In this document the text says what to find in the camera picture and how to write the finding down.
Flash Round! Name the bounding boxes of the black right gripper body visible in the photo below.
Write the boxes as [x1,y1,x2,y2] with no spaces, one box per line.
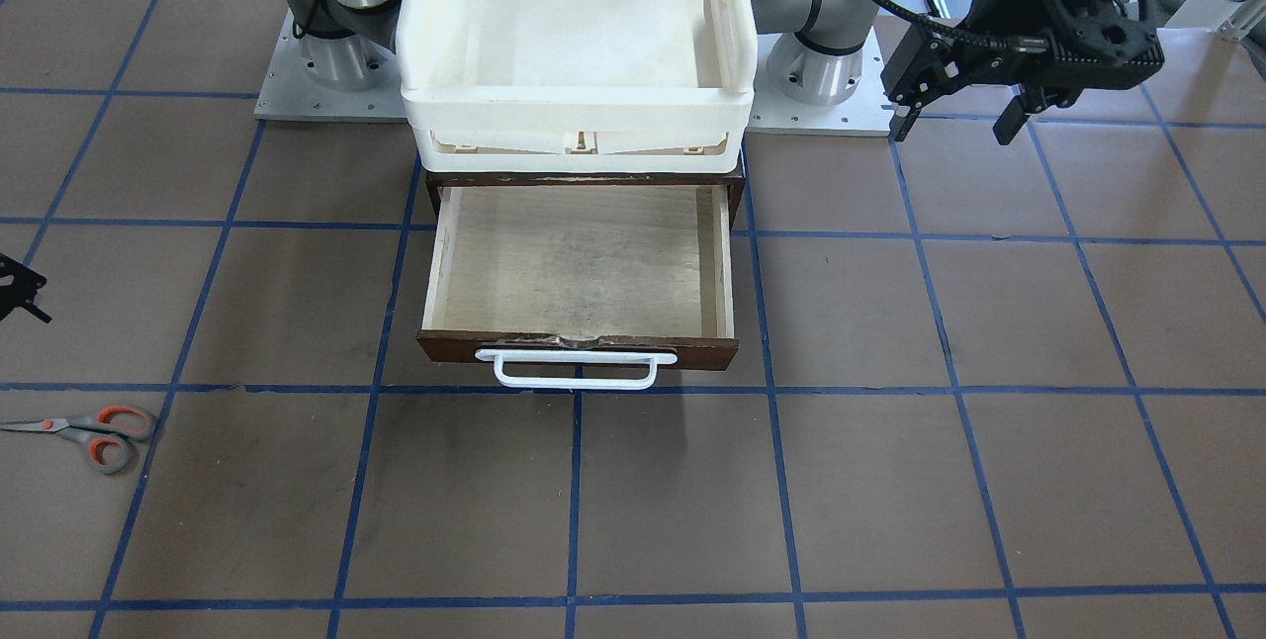
[0,254,51,323]

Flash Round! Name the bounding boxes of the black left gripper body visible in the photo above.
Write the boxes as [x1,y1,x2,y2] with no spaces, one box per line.
[963,0,1165,90]

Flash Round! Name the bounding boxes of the orange grey handled scissors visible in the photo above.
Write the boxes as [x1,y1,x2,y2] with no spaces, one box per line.
[1,405,158,475]

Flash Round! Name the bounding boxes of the light wooden drawer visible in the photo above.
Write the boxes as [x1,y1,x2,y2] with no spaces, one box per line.
[417,183,741,369]

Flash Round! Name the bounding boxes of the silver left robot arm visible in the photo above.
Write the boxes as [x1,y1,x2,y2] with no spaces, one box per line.
[752,0,1165,144]

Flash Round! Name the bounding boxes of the dark brown wooden cabinet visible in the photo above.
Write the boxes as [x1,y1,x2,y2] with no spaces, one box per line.
[422,148,747,225]

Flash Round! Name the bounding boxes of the white foam tray box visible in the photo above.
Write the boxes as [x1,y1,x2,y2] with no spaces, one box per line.
[395,0,757,175]

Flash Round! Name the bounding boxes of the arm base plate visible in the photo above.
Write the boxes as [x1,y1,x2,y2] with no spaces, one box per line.
[747,30,893,137]
[254,13,406,124]

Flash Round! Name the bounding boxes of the white drawer handle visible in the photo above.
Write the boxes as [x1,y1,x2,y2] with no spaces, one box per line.
[475,348,679,391]

